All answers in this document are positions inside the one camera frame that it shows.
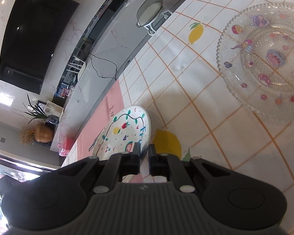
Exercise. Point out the dried orange flowers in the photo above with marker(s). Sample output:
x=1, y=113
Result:
x=27, y=135

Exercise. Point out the clear printed glass plate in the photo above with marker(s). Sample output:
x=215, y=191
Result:
x=267, y=61

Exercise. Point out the sketch portrait card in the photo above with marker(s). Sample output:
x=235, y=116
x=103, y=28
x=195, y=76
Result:
x=54, y=106

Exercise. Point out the glass vase with plant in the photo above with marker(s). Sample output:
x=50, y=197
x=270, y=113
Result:
x=43, y=113

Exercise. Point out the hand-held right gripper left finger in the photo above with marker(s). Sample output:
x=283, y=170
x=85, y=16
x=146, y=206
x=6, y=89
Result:
x=132, y=161

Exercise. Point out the checked lemon-print tablecloth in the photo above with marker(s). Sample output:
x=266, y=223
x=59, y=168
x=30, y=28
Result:
x=198, y=90

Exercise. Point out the pink printed table mat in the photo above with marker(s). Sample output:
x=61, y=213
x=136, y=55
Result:
x=112, y=98

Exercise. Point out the small pink picture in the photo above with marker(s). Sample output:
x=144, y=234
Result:
x=66, y=92

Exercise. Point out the brown gourd vase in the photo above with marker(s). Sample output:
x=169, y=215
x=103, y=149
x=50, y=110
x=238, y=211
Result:
x=44, y=133

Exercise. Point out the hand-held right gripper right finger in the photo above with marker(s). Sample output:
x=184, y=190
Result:
x=156, y=164

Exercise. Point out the grey round stool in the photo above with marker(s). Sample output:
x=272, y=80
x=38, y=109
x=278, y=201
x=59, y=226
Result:
x=149, y=9

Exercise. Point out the white router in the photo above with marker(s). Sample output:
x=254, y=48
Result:
x=79, y=69

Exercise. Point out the pink storage box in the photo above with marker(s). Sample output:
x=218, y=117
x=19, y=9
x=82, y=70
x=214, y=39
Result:
x=66, y=146

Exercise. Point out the black wall television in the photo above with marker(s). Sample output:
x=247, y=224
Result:
x=34, y=36

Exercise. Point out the white fruit-painted plate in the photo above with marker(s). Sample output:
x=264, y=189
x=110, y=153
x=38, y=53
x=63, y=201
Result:
x=127, y=129

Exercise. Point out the white marble television console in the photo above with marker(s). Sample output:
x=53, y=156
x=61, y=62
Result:
x=107, y=41

